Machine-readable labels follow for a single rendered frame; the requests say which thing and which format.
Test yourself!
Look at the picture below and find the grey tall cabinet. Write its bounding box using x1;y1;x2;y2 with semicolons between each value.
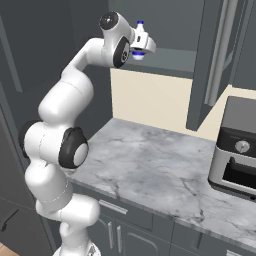
0;0;114;256

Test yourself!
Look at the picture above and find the silver drawer handle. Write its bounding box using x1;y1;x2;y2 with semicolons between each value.
225;249;245;256
98;198;129;216

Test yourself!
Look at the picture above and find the silver long door handle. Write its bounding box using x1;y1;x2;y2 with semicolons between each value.
203;0;239;107

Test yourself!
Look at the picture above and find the grey drawer front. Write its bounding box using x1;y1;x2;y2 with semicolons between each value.
95;194;155;232
170;221;256;256

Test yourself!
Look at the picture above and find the small black handle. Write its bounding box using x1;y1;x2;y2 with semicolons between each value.
0;208;20;233

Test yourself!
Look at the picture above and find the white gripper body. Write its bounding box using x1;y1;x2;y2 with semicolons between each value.
134;29;157;55

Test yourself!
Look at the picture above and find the grey base cabinet door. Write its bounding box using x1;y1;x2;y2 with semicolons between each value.
89;214;117;256
114;221;175;256

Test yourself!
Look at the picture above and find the grey open cabinet door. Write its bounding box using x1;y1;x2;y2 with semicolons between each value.
185;0;250;132

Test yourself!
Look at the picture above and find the grey closed wall cabinet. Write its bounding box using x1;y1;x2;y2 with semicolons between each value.
231;0;256;92

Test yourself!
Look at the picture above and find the grey open wall cabinet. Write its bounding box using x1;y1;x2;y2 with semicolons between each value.
108;0;206;80

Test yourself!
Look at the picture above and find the silver and black toaster oven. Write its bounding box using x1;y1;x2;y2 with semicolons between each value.
207;95;256;203

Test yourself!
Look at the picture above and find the silver base cabinet door handle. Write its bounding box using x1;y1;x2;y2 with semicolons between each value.
106;221;115;250
116;225;124;254

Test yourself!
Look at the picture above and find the water bottle with blue cap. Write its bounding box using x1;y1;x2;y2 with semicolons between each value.
130;19;146;62

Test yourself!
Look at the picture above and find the grey tall cabinet handle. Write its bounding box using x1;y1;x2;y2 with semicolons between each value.
0;14;24;94

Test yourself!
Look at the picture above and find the silver toaster oven knob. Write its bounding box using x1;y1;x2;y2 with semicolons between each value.
234;139;252;155

